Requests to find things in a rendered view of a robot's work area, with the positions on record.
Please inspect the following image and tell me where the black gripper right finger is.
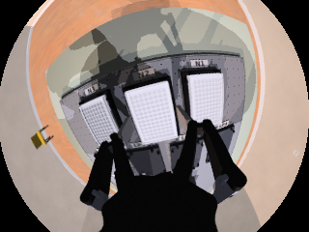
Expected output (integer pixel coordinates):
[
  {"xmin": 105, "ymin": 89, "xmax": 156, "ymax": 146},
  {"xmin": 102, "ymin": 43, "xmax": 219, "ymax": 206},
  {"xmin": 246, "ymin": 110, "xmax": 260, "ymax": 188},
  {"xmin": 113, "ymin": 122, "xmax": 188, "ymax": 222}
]
[{"xmin": 159, "ymin": 105, "xmax": 247, "ymax": 213}]

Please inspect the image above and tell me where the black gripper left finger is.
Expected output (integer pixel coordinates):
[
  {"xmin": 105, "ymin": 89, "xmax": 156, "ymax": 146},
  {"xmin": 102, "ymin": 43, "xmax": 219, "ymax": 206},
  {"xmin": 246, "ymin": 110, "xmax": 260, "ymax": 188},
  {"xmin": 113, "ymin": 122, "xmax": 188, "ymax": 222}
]
[{"xmin": 80, "ymin": 117, "xmax": 142, "ymax": 214}]

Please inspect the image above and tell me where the dark grey perforated base plate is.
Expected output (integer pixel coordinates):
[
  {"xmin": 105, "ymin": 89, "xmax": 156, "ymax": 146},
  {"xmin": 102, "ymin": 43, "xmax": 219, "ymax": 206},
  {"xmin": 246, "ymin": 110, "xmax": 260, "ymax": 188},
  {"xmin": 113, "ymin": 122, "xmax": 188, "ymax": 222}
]
[{"xmin": 59, "ymin": 54, "xmax": 245, "ymax": 192}]

